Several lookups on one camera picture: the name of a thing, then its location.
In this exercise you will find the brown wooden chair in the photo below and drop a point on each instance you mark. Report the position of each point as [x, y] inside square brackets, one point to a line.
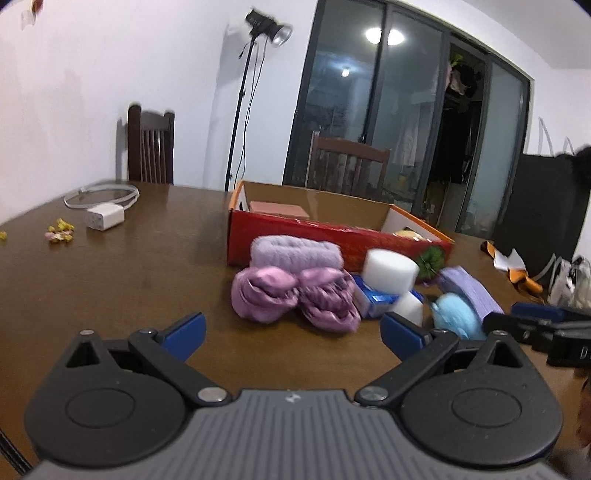
[351, 150]

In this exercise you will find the yellow soft item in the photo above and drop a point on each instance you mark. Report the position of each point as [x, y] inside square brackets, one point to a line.
[408, 233]

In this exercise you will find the black cabinet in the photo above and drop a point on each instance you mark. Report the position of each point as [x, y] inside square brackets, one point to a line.
[545, 207]

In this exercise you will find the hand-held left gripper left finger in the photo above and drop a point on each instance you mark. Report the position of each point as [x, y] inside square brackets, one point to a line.
[189, 332]

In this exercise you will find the lavender fluffy towel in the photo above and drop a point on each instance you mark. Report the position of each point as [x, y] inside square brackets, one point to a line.
[295, 251]

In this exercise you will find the white charger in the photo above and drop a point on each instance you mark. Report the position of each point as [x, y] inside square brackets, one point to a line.
[105, 218]

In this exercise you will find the white foam sponge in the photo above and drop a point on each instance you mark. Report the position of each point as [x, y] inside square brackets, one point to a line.
[410, 310]
[388, 270]

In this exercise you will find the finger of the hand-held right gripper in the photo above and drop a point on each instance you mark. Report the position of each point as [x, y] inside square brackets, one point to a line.
[512, 327]
[540, 310]

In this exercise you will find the pink candy wrapper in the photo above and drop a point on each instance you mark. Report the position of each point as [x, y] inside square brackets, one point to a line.
[59, 237]

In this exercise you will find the hanging clothes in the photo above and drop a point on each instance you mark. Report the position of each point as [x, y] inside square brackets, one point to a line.
[461, 78]

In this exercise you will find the white bag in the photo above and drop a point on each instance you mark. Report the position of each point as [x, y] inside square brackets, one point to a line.
[572, 284]

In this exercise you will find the orange and white item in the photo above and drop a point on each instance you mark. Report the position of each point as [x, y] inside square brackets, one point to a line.
[519, 274]

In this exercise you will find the light blue plush ball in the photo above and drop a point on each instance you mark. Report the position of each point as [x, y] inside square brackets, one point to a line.
[455, 316]

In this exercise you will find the blue tissue pack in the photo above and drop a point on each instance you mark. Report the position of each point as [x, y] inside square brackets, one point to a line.
[376, 300]

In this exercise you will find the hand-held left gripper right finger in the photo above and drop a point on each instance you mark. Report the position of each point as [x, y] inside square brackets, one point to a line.
[401, 334]

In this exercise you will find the red cardboard box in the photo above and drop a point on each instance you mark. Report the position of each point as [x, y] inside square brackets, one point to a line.
[295, 240]

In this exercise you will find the black cloth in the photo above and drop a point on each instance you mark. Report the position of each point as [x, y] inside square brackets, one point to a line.
[579, 157]

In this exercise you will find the dark wooden chair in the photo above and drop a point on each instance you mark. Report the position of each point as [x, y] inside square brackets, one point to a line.
[150, 147]

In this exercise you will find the glass sliding door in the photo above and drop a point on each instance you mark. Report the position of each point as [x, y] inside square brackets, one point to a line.
[411, 92]

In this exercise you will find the pink satin cloth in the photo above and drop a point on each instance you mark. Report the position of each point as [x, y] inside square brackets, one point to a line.
[272, 295]

